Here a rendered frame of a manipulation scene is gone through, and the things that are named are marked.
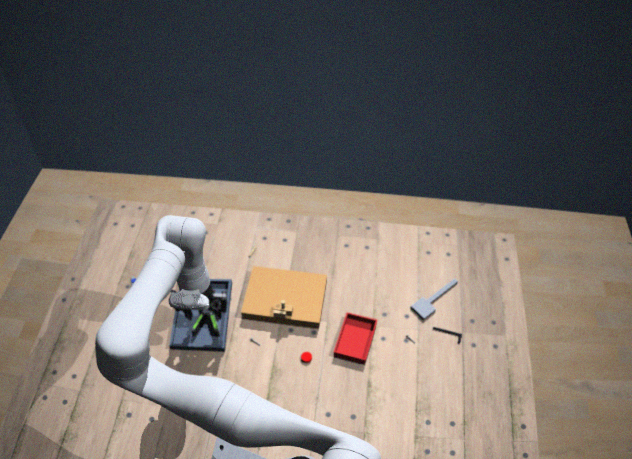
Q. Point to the red open tray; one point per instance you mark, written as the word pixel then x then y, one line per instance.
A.
pixel 355 338

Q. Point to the light wooden bench board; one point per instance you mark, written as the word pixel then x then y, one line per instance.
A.
pixel 267 286

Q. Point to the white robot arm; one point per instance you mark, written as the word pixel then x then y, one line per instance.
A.
pixel 216 405

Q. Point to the small wooden block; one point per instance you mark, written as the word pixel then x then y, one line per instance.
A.
pixel 288 308

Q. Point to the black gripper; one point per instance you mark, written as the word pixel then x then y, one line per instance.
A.
pixel 212 296

